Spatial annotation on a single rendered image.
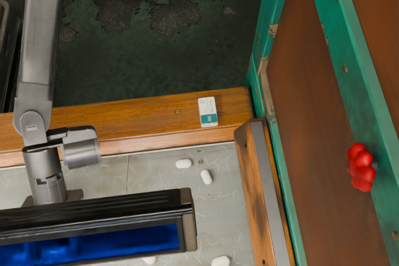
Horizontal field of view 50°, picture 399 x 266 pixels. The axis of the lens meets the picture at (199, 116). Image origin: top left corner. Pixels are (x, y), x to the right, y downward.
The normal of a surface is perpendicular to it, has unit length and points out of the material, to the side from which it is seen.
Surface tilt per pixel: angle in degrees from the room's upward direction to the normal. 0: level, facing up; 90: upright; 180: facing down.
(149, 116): 0
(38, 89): 40
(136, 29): 0
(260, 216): 66
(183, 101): 0
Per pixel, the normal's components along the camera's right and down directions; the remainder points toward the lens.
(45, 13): 0.34, 0.18
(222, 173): 0.00, -0.40
